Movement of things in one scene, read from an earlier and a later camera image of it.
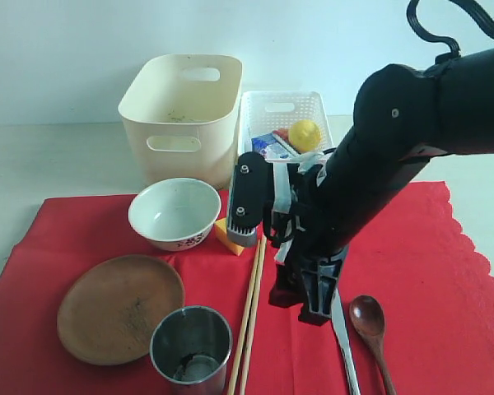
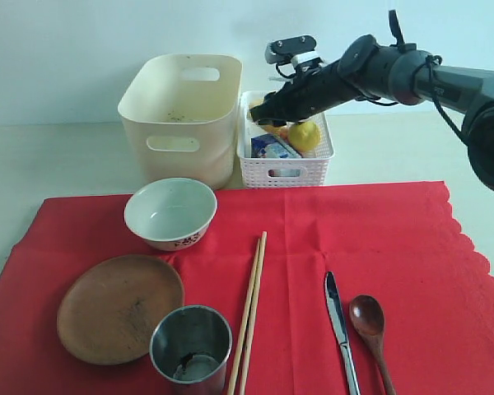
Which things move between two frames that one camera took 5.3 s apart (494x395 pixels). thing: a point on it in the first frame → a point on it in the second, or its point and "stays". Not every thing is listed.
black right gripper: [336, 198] → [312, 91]
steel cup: [190, 346] stays
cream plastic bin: [182, 118] stays
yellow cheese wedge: [221, 226] → [279, 131]
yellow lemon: [304, 135] stays
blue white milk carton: [272, 147] stays
